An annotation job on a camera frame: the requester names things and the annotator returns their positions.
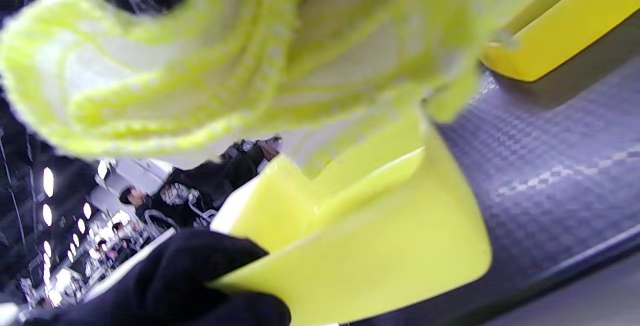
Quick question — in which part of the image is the yellow plastic food container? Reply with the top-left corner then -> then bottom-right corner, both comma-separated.
480,0 -> 640,82
210,111 -> 493,326

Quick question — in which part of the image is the person's left hand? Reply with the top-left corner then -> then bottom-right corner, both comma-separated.
25,230 -> 292,326

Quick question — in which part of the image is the black plastic tray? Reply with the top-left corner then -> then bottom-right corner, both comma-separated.
350,11 -> 640,326

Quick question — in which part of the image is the white yellow-edged dish cloth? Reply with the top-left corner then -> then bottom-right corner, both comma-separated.
0,0 -> 551,177

